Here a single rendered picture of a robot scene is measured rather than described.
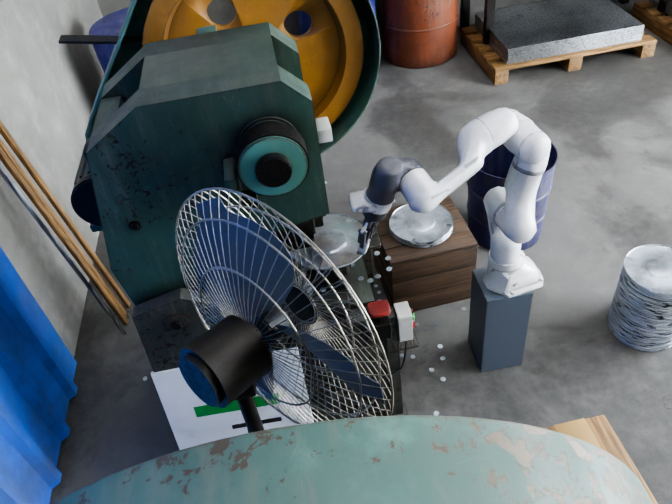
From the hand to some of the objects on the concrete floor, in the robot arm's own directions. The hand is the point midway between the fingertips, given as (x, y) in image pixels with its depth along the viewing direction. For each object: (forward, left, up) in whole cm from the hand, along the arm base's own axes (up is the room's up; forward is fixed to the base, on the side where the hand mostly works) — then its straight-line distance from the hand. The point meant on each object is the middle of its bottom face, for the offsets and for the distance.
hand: (363, 245), depth 202 cm
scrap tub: (-85, -84, -82) cm, 145 cm away
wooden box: (-34, -58, -82) cm, 106 cm away
